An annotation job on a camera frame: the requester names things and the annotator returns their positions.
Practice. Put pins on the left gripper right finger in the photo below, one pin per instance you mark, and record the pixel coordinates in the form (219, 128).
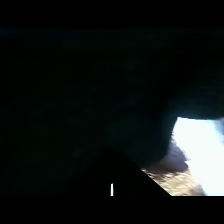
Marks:
(133, 181)

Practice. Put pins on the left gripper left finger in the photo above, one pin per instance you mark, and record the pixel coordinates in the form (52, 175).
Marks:
(98, 180)

